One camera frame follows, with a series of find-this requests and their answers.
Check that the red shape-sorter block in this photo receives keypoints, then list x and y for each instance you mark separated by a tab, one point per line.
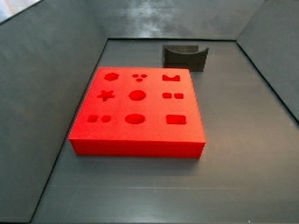
138	113

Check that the black curved fixture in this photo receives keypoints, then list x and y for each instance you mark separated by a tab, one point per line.
184	56

